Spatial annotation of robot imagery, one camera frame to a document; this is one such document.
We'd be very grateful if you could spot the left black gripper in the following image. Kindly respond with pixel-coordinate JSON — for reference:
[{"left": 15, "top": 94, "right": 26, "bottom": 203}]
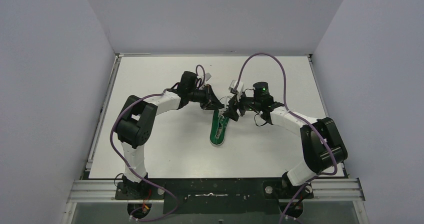
[{"left": 187, "top": 84, "right": 224, "bottom": 110}]

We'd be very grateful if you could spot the white shoelace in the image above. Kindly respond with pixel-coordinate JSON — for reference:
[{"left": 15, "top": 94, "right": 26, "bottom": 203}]
[{"left": 218, "top": 96, "right": 232, "bottom": 125}]

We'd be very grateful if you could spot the green canvas sneaker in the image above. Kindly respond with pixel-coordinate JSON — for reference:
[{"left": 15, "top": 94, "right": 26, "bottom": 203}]
[{"left": 209, "top": 110, "right": 230, "bottom": 147}]

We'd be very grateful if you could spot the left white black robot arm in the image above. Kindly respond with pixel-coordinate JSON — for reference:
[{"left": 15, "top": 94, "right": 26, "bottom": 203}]
[{"left": 109, "top": 71, "right": 224, "bottom": 198}]

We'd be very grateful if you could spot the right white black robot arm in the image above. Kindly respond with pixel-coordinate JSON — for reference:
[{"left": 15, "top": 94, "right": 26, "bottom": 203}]
[{"left": 223, "top": 80, "right": 348, "bottom": 197}]

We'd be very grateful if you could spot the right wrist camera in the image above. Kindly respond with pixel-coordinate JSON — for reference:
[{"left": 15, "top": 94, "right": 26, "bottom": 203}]
[{"left": 228, "top": 80, "right": 244, "bottom": 96}]

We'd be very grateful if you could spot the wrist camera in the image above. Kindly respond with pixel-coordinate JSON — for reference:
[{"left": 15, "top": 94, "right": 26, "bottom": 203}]
[
  {"left": 228, "top": 80, "right": 244, "bottom": 96},
  {"left": 199, "top": 73, "right": 212, "bottom": 83}
]

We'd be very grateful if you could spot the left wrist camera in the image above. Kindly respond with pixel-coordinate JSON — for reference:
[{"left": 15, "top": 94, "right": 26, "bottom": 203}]
[{"left": 199, "top": 73, "right": 212, "bottom": 83}]

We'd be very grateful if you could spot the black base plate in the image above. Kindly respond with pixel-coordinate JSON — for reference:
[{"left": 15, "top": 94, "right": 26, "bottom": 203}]
[{"left": 115, "top": 177, "right": 314, "bottom": 216}]

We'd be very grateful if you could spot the aluminium front rail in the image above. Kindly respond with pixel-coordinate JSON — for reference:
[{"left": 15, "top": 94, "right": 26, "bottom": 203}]
[{"left": 68, "top": 178, "right": 365, "bottom": 203}]

